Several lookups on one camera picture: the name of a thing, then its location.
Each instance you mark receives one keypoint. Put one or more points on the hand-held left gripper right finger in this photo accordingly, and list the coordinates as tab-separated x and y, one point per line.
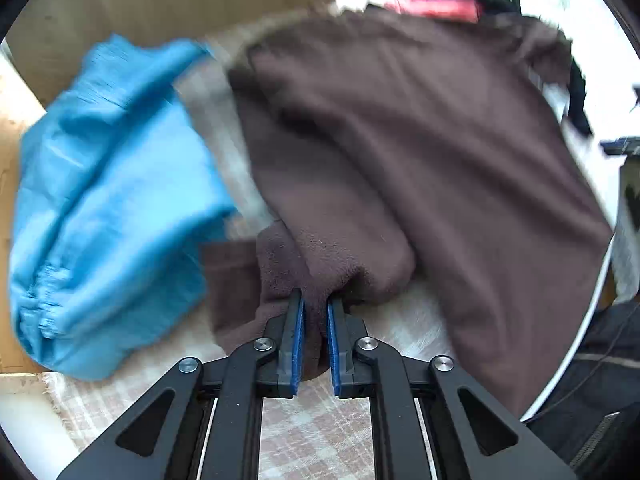
333	350

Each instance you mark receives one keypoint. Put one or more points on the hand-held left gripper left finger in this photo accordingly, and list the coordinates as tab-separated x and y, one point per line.
298	345

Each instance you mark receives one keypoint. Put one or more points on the brown fleece pants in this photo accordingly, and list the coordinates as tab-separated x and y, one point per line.
400	160

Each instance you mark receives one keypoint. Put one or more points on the pink white plaid blanket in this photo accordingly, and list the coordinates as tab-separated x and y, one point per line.
310	435

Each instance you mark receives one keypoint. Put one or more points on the light blue garment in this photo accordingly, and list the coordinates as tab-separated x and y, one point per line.
115	185

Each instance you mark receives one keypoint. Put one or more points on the person's black jacket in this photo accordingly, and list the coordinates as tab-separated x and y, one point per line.
600	385

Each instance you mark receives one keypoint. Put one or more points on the pine wood board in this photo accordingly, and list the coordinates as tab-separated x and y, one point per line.
10	185

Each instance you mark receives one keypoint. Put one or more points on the black garment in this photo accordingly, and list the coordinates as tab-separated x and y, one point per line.
580	95

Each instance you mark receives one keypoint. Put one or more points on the pink garment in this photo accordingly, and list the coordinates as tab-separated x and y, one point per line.
440	10

